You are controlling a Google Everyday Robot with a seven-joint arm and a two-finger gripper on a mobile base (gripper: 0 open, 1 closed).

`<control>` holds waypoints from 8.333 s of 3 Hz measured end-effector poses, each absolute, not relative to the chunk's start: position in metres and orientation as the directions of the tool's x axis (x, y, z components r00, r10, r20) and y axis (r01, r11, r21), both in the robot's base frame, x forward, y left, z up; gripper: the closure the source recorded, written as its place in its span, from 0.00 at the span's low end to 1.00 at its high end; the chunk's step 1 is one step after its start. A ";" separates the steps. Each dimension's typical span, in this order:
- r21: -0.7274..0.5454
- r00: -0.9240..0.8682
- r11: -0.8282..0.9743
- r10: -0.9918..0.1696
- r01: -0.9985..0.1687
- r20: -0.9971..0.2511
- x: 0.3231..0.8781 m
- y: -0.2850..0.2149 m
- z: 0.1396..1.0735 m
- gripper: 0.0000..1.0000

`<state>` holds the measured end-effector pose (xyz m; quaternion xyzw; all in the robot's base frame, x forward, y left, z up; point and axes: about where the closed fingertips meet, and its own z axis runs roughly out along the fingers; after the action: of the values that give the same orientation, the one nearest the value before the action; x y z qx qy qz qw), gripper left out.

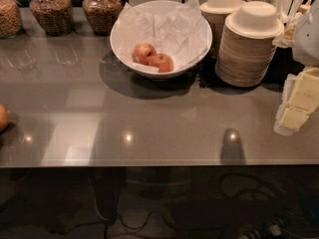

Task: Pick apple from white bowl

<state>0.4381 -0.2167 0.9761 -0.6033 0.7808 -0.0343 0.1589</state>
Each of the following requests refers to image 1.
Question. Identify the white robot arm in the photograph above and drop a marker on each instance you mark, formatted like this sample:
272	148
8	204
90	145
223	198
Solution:
305	42

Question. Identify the rear stack of paper bowls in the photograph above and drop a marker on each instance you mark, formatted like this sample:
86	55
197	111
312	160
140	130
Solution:
215	12

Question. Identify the red apple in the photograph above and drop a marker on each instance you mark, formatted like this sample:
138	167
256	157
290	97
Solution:
142	52
162	62

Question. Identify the right glass jar with grains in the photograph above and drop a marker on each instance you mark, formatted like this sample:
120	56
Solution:
102	14

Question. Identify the left glass jar with grains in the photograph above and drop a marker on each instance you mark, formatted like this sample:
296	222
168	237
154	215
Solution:
10	19

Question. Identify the front stack of paper bowls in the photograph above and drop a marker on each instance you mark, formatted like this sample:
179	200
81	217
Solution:
246	49

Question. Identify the white crumpled paper liner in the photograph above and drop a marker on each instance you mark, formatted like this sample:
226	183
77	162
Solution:
172	34

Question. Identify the glass jar with grains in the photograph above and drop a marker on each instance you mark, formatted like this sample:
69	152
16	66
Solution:
10	19
102	14
55	17

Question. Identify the black mat under bowls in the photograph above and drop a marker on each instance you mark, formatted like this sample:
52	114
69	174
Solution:
280	67

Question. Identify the large white bowl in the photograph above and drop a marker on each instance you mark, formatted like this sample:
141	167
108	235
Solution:
159	73

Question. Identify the stack of paper bowls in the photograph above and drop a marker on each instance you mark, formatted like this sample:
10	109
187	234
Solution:
215	12
246	49

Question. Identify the orange fruit at left edge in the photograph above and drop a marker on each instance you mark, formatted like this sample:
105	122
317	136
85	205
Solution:
4	117

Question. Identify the middle glass jar with grains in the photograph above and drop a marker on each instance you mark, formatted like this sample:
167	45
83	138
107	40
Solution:
55	17

